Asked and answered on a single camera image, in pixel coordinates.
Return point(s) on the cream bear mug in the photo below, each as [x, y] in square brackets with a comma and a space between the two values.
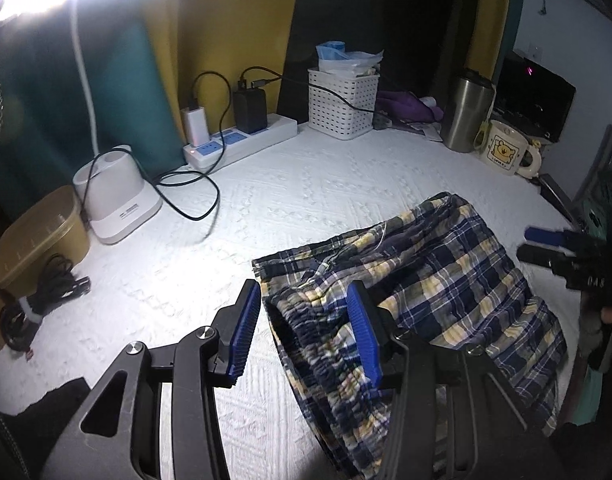
[503, 150]

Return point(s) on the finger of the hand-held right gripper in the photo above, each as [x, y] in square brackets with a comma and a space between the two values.
[541, 235]
[536, 255]

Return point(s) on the blue plastic bag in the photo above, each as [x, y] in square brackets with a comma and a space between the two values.
[336, 57]

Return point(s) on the white power strip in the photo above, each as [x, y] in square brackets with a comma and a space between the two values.
[246, 142]

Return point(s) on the teal fabric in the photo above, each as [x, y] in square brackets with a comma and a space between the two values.
[586, 395]

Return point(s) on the dark window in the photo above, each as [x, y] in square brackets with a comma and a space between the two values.
[386, 20]

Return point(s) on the white perforated basket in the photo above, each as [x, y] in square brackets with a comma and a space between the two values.
[343, 105]

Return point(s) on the teal curtain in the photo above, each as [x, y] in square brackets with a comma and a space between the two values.
[513, 5]
[85, 100]

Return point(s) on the yellow curtain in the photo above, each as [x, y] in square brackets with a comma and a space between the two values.
[486, 15]
[225, 25]

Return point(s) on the white wall socket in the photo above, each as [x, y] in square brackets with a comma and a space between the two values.
[537, 52]

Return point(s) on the plaid pants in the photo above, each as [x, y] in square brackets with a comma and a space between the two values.
[436, 280]

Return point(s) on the tan plastic bin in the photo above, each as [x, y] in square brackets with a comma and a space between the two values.
[40, 240]

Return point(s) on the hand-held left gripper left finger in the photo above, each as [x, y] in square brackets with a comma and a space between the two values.
[243, 330]

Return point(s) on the black computer monitor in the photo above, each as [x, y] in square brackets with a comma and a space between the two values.
[536, 95]

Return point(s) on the white textured tablecloth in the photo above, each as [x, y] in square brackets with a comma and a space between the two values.
[286, 185]

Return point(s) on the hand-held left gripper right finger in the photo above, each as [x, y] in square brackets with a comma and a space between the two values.
[363, 330]

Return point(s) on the white desk lamp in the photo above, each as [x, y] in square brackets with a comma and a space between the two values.
[115, 195]

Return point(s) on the white charger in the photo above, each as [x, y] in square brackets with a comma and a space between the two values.
[195, 127]

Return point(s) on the steel tumbler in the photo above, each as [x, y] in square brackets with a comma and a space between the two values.
[466, 115]

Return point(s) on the purple cloth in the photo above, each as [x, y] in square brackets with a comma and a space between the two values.
[401, 105]

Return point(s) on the green plastic crate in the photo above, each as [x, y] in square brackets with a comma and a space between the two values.
[603, 205]

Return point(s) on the black charger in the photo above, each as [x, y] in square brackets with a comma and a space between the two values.
[251, 110]

